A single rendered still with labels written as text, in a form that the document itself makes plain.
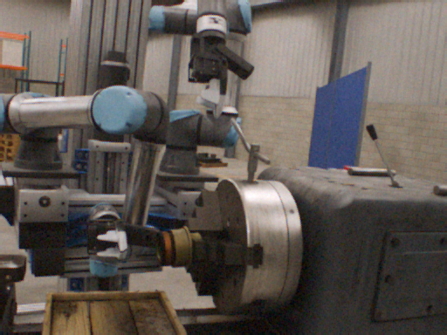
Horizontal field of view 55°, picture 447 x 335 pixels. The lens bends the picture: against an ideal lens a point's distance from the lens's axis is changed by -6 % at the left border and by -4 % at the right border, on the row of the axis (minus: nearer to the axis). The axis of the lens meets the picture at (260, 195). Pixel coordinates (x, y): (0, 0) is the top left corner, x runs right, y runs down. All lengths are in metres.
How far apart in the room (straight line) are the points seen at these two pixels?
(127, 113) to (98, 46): 0.65
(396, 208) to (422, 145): 11.23
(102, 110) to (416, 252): 0.81
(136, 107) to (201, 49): 0.21
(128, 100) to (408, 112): 11.61
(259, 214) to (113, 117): 0.44
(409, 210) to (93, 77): 1.19
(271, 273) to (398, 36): 12.43
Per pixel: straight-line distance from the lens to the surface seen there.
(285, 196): 0.99
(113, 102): 1.13
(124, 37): 1.76
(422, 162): 12.16
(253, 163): 1.00
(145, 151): 1.27
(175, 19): 1.30
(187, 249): 0.98
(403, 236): 1.03
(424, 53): 12.61
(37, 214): 1.39
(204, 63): 1.11
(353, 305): 0.99
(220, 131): 1.60
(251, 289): 0.94
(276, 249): 0.93
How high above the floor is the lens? 1.36
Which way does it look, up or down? 9 degrees down
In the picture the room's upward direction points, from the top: 6 degrees clockwise
